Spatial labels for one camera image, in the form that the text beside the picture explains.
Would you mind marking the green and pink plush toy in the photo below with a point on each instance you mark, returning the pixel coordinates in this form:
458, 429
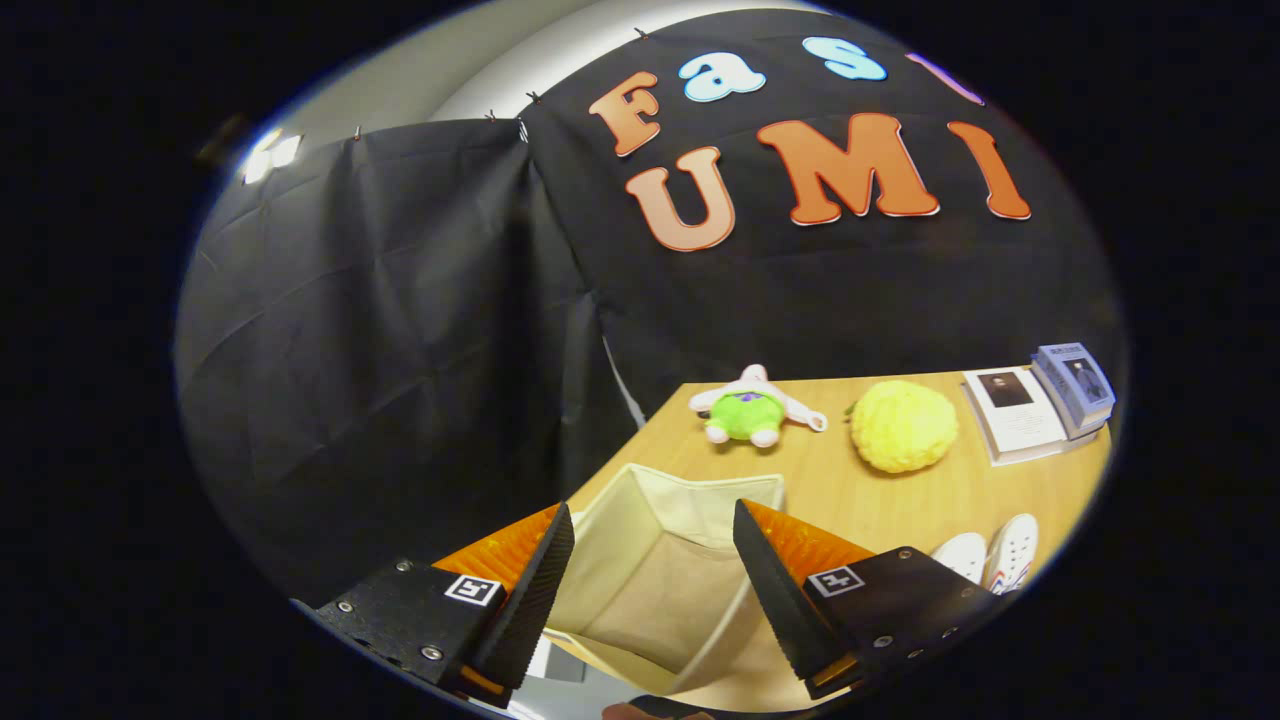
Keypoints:
745, 412

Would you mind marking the black backdrop cloth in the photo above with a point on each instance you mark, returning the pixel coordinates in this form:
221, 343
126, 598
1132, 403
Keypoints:
400, 300

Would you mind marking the white book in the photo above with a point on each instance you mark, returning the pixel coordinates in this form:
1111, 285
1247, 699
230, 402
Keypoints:
1015, 420

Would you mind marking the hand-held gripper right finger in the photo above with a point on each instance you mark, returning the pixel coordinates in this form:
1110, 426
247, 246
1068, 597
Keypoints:
785, 600

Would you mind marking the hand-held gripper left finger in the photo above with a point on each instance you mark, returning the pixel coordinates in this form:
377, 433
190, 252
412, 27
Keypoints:
530, 600

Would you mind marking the yellow plush ball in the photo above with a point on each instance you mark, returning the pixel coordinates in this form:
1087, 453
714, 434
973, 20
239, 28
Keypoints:
903, 427

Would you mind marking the ceiling tube light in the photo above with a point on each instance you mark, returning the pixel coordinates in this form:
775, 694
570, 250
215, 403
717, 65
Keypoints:
270, 155

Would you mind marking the blue book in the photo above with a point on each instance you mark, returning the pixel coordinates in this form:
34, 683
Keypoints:
1075, 380

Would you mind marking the brown fabric storage box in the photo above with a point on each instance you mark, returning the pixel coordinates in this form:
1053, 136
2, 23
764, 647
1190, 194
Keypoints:
660, 580

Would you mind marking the white shoe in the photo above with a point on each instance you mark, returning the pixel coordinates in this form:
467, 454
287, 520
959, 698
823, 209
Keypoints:
1013, 548
962, 555

